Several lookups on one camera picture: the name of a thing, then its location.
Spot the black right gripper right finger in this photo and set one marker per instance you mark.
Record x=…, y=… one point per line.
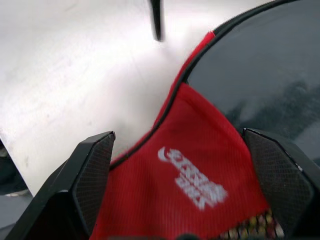
x=287, y=180

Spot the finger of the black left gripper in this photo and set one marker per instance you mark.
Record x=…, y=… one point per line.
x=157, y=20

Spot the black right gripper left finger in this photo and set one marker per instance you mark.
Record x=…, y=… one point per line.
x=62, y=187

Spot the black red paddle case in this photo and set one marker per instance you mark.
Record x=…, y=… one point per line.
x=190, y=140

